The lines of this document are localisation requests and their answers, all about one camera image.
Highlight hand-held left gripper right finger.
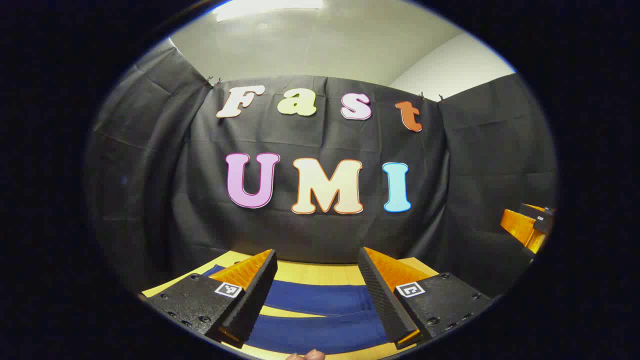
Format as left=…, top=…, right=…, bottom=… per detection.
left=357, top=246, right=493, bottom=350

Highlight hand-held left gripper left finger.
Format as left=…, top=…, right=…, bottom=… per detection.
left=142, top=248, right=279, bottom=349

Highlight blue denim jeans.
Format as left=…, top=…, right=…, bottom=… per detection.
left=202, top=265, right=396, bottom=355

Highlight black backdrop cloth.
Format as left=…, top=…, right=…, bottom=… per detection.
left=85, top=42, right=558, bottom=301

